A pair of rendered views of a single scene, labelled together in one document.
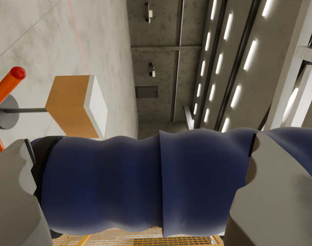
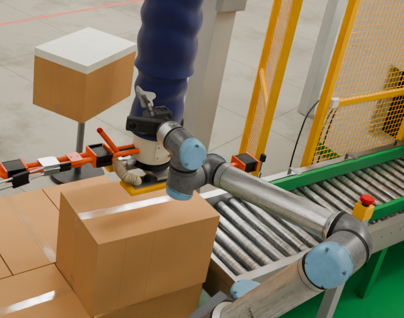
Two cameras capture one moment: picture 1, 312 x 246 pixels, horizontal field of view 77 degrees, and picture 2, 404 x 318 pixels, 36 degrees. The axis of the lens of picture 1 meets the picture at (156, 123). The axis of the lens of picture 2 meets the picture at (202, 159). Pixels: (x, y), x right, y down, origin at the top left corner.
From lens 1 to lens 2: 2.03 m
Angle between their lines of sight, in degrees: 33
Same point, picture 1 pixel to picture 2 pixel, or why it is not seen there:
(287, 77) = not seen: outside the picture
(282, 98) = not seen: outside the picture
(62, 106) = (83, 101)
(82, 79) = (41, 67)
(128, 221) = (175, 93)
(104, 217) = (173, 103)
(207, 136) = (141, 44)
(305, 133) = not seen: outside the picture
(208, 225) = (184, 57)
